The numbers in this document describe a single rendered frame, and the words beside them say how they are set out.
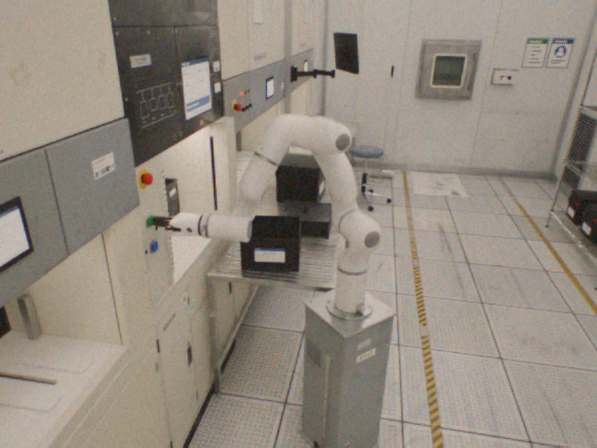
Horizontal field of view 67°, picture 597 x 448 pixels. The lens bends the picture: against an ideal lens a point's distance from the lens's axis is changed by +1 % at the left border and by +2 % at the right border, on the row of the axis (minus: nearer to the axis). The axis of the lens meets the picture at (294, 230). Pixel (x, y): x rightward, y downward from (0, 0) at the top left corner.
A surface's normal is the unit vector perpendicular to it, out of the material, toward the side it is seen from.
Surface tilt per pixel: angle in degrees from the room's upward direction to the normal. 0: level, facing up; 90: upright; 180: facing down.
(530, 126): 90
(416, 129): 90
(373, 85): 90
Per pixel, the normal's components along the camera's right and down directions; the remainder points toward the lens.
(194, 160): -0.18, 0.41
